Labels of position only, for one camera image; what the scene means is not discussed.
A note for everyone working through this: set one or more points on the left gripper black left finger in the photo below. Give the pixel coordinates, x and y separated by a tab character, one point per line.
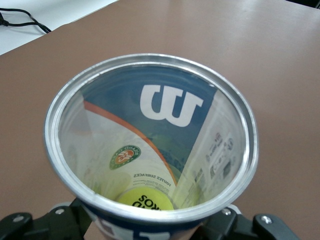
50	225

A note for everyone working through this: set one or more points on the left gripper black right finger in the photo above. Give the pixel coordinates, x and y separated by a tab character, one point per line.
250	230

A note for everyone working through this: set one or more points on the yellow-green tennis ball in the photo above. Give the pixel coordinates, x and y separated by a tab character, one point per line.
145	200

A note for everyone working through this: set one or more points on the blue white tennis ball can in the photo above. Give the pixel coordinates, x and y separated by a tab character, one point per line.
162	112

